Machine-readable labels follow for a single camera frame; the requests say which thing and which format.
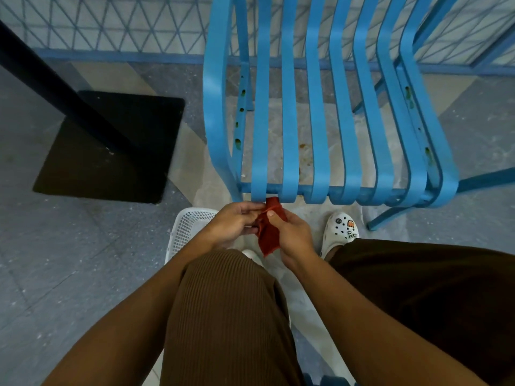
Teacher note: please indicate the person's left hand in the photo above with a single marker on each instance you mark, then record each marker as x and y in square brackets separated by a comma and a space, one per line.
[225, 227]

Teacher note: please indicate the person's right hand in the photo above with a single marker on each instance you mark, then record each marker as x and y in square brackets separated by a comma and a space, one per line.
[293, 237]

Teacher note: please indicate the person's right thumb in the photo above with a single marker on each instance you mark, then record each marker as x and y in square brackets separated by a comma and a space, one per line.
[274, 221]

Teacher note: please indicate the person's left thumb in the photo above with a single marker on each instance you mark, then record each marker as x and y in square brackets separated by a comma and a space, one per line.
[251, 206]

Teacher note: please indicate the red cloth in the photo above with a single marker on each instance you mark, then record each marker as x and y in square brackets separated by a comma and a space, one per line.
[268, 231]

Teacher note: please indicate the person's left forearm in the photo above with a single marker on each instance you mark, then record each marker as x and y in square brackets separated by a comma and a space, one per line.
[132, 309]

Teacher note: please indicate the person's right forearm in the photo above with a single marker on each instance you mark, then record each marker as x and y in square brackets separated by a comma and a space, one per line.
[370, 329]

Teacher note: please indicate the white clog shoe with charms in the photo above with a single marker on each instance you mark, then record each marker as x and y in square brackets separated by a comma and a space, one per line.
[339, 233]

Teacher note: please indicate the white plastic basket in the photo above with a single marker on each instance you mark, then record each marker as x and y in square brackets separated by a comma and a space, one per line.
[187, 231]

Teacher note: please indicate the blue slatted metal chair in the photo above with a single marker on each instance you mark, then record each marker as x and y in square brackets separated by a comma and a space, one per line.
[330, 108]

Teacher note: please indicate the black table pedestal base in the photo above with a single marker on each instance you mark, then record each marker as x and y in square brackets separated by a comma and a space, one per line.
[92, 128]

